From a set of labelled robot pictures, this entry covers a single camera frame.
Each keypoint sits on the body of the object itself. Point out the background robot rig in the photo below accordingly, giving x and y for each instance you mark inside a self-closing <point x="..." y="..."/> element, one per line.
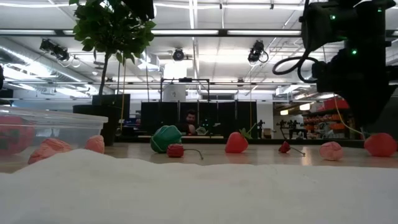
<point x="289" y="124"/>

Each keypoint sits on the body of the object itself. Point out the white box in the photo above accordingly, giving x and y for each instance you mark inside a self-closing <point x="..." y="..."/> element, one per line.
<point x="174" y="92"/>

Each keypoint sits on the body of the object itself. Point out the shelf with orange items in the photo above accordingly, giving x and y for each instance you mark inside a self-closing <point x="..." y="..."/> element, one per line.
<point x="326" y="123"/>

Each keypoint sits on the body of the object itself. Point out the green toy bell pepper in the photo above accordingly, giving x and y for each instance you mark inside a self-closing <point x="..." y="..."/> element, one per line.
<point x="165" y="138"/>

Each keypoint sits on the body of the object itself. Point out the black metal rig frame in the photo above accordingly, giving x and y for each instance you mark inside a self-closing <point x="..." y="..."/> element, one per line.
<point x="185" y="80"/>

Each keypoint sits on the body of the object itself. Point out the small red cherry with stem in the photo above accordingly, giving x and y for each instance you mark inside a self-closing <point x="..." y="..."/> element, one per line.
<point x="284" y="147"/>
<point x="175" y="150"/>

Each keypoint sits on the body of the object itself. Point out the silver ceiling duct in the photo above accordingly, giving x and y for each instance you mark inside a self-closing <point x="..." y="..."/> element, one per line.
<point x="31" y="62"/>

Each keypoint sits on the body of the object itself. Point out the small pink toy fruit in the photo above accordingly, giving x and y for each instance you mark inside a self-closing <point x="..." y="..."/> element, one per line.
<point x="49" y="149"/>
<point x="95" y="143"/>
<point x="331" y="151"/>

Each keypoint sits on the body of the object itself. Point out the black ceiling camera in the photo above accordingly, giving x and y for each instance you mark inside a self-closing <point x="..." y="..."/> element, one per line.
<point x="54" y="49"/>
<point x="178" y="54"/>
<point x="256" y="51"/>

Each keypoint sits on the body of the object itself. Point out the person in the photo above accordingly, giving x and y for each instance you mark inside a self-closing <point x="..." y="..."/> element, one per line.
<point x="189" y="123"/>

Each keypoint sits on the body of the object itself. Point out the black partition wall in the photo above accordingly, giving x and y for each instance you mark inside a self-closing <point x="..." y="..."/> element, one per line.
<point x="155" y="118"/>

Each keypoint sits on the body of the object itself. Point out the red toy bell pepper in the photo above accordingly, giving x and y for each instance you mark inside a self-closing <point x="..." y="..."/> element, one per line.
<point x="15" y="133"/>

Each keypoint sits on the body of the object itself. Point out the clear plastic tupperware container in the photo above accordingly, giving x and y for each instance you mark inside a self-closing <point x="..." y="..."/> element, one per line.
<point x="77" y="119"/>

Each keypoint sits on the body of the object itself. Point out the red box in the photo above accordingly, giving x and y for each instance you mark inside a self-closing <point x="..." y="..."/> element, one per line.
<point x="332" y="104"/>

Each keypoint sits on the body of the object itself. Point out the white folded cloth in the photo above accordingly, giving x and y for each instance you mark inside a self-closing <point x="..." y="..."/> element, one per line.
<point x="186" y="193"/>

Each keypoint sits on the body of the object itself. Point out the black aluminium table frame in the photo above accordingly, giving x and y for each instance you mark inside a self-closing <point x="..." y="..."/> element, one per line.
<point x="205" y="141"/>

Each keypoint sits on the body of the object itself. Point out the green plant in black pot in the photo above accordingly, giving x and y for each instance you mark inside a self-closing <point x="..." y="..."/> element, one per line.
<point x="109" y="28"/>

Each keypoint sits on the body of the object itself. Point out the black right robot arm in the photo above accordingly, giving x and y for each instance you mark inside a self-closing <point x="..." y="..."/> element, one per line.
<point x="326" y="28"/>

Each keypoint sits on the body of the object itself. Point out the red toy tomato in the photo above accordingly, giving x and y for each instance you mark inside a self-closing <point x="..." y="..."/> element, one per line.
<point x="381" y="144"/>

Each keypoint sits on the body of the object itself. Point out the small black partition panel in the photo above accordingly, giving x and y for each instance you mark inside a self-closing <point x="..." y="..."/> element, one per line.
<point x="121" y="99"/>

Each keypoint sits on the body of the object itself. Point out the red toy strawberry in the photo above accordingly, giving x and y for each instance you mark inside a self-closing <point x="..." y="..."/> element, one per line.
<point x="236" y="142"/>

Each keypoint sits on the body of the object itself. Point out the ceiling light rail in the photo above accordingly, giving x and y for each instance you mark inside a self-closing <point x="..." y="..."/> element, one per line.
<point x="222" y="32"/>

